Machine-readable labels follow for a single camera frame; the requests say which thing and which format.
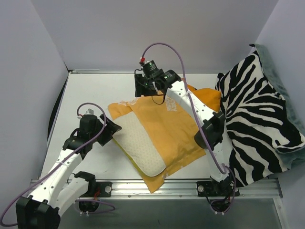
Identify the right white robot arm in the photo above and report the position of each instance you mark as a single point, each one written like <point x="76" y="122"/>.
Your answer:
<point x="169" y="84"/>

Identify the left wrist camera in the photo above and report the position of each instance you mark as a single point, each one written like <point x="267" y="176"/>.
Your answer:
<point x="89" y="112"/>

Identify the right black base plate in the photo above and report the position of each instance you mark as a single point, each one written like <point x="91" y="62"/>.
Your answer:
<point x="213" y="189"/>

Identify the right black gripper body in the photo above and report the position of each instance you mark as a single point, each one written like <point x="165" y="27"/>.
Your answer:
<point x="140" y="86"/>

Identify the orange pillowcase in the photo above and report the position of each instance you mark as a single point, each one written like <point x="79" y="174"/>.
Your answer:
<point x="170" y="129"/>

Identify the aluminium mounting rail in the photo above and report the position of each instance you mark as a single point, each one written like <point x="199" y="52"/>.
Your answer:
<point x="186" y="189"/>

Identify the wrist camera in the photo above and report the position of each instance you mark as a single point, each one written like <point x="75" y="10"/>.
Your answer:
<point x="89" y="112"/>
<point x="150" y="69"/>

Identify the zebra print cushion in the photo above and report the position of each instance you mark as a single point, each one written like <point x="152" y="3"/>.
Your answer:
<point x="265" y="138"/>

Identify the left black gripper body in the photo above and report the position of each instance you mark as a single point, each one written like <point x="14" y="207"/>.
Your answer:
<point x="110" y="130"/>

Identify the grey-green towel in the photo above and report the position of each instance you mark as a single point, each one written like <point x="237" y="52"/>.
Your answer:
<point x="283" y="90"/>

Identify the cream memory foam pillow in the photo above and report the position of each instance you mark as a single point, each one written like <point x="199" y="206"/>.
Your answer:
<point x="135" y="142"/>

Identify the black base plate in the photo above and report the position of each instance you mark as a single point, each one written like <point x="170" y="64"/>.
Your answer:
<point x="100" y="189"/>
<point x="213" y="189"/>

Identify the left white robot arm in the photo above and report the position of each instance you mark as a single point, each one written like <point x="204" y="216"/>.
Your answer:
<point x="45" y="205"/>

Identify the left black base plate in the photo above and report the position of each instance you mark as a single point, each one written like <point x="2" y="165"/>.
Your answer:
<point x="100" y="189"/>

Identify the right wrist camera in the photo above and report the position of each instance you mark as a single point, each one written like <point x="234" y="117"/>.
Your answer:
<point x="150" y="69"/>

